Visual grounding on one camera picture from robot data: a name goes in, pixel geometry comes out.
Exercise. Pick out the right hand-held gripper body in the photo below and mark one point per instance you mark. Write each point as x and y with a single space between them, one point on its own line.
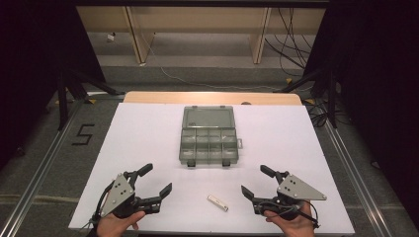
296 189

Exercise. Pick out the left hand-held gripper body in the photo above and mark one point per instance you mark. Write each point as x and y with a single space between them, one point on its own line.
120 192

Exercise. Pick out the person's left hand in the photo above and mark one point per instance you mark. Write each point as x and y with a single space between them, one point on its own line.
113 227

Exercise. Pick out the person's right hand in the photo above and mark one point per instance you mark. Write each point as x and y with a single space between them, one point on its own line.
298 227

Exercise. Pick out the small white rectangular stick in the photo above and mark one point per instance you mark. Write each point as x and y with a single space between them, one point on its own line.
217 202

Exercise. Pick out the white table cover sheet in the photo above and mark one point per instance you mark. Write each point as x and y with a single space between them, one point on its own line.
148 138

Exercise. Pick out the clear grey plastic organizer box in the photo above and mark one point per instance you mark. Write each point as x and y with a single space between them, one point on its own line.
209 138

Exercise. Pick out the black tripod stand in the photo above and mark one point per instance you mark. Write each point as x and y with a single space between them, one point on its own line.
62 98
331 98

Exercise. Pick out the black curtain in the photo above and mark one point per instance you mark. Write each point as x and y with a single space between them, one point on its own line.
29 65
378 82

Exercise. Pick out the beige wooden desk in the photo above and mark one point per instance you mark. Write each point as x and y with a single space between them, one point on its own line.
201 18

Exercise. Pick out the aluminium floor rail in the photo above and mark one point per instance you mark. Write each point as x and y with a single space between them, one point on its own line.
39 171
359 184

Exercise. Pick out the white wall plug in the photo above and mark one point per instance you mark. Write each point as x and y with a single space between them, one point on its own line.
110 37

